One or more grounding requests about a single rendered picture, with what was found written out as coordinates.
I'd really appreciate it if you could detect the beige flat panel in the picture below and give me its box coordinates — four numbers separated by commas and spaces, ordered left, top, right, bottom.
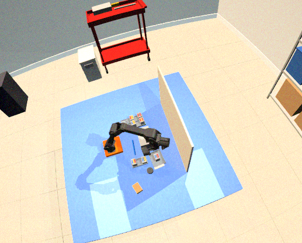
157, 65, 194, 172

